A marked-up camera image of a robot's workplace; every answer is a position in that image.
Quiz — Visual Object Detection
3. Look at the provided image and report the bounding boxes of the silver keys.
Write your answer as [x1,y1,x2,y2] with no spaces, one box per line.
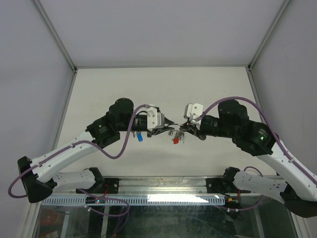
[168,130,186,140]

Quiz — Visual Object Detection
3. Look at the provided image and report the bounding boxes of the large silver keyring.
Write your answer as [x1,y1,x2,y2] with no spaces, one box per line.
[167,123,181,136]

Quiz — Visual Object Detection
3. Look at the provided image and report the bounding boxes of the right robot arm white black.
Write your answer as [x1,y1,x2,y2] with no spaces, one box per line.
[180,96,317,218]

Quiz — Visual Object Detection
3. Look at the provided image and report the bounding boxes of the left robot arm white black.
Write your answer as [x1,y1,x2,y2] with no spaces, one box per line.
[17,98,173,203]

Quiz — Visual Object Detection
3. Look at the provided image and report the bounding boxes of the blue key tag lower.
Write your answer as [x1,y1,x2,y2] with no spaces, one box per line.
[137,132,143,142]

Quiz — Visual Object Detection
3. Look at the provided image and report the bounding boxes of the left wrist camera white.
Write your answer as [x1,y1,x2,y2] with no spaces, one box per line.
[146,105,164,131]

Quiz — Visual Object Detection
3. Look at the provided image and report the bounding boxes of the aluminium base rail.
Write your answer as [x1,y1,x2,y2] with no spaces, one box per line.
[88,176,238,196]

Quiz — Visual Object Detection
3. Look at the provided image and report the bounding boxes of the white cable duct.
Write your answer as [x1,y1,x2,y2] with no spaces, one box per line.
[42,194,225,206]

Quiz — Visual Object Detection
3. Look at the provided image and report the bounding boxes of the aluminium frame post left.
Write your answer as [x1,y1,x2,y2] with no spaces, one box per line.
[31,0,77,72]

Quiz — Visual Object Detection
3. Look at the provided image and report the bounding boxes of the aluminium frame post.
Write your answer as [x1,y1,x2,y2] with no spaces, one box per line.
[31,0,77,72]
[248,0,292,71]

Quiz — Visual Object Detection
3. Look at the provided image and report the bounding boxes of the aluminium frame post right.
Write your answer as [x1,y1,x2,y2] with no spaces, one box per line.
[248,0,292,71]

